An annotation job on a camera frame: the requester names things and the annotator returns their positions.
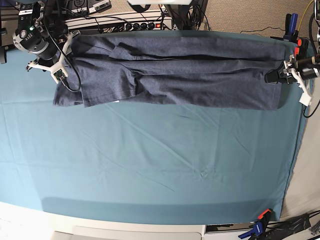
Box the black camera cable image left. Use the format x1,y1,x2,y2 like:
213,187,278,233
34,0,82,93

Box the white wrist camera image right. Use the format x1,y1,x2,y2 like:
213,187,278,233
299,92,313,107

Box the orange blue clamp bottom right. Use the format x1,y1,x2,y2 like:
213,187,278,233
238,208,273,240

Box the white drawer unit front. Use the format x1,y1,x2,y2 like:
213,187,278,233
51,226,247,240

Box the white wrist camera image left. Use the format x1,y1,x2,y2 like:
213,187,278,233
50,65,69,84

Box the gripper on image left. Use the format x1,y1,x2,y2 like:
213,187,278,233
26,23,81,71

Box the black camera cable image right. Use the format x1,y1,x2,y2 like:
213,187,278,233
301,4,320,118

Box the white overhead mount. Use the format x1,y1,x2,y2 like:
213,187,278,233
127,0,192,5

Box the blue black clamp top right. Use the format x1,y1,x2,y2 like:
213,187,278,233
283,13,299,43

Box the yellow cable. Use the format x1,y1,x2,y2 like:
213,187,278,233
298,0,315,31

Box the white power strip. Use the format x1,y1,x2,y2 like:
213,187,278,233
64,16,172,33

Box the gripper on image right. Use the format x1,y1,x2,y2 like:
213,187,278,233
264,54,313,97

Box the orange black clamp top right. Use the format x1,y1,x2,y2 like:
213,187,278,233
294,38,309,61

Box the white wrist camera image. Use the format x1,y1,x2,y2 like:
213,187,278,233
299,92,313,107
50,65,69,84

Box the blue-grey heathered T-shirt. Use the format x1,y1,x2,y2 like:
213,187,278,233
53,35,286,110

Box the black bag bottom right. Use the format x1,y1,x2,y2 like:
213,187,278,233
262,210,320,240

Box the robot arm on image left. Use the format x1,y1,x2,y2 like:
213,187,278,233
12,0,80,79

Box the teal table cloth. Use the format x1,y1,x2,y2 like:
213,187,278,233
0,31,306,225

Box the black camera cable image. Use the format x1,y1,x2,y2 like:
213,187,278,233
301,4,320,118
34,0,82,93

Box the black clamp left edge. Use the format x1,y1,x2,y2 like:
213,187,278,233
0,44,16,64

